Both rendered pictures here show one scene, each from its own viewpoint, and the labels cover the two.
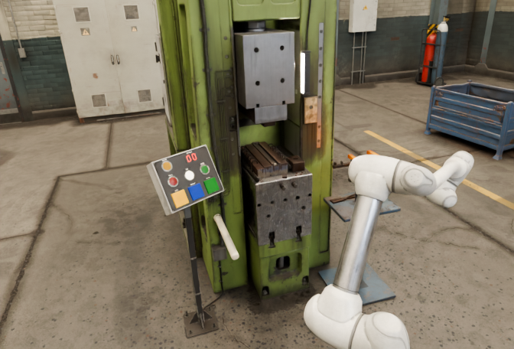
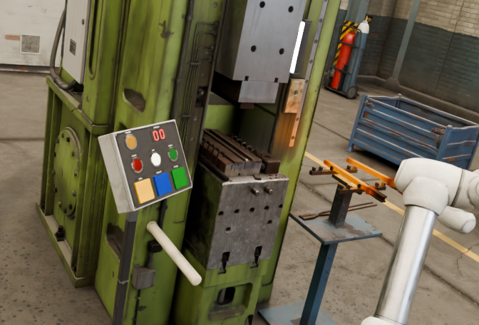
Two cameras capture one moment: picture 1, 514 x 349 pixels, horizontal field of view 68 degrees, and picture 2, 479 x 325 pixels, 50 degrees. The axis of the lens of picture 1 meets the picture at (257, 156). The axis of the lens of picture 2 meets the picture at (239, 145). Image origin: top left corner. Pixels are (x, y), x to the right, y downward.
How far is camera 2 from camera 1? 0.68 m
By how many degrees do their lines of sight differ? 18
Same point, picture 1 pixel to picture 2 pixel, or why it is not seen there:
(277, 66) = (279, 32)
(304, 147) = (276, 143)
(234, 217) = (172, 228)
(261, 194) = (227, 198)
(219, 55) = (207, 1)
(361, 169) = (418, 174)
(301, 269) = (248, 305)
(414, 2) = not seen: outside the picture
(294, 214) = (258, 230)
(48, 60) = not seen: outside the picture
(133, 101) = not seen: outside the picture
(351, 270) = (403, 298)
